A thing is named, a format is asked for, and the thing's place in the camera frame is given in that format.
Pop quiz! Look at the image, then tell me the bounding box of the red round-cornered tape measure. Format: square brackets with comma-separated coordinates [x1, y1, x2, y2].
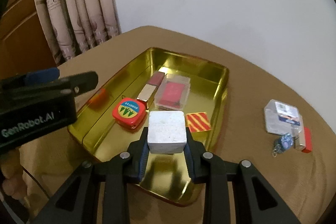
[112, 97, 146, 130]

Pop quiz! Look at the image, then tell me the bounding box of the silver gold metal bar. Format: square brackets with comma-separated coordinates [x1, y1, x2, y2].
[292, 127, 306, 151]

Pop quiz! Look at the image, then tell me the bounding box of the clear plastic floss box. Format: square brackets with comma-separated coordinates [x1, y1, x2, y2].
[264, 100, 303, 136]

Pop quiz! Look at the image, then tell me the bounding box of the gold red toffee tin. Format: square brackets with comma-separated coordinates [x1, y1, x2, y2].
[67, 47, 230, 208]

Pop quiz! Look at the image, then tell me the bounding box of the black cable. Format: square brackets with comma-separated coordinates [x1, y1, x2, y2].
[0, 170, 51, 219]

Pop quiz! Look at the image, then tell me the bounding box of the person's left hand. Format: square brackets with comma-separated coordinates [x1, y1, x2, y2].
[1, 148, 27, 200]

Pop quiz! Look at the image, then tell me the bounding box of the brown wooden cabinet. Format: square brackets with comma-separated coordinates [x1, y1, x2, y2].
[0, 0, 56, 79]

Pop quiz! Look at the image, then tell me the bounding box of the blue patterned keychain case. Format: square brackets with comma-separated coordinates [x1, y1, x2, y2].
[272, 133, 294, 157]

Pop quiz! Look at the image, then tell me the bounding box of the red rectangular block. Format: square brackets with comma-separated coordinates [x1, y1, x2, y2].
[302, 127, 313, 153]

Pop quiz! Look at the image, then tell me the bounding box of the clear case with red insert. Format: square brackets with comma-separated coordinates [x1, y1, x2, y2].
[154, 74, 191, 111]

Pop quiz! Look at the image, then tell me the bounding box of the yellow red striped block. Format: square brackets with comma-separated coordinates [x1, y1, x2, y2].
[186, 112, 212, 133]

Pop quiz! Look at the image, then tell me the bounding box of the white cube with zigzag side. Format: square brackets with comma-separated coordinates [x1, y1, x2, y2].
[147, 111, 187, 154]

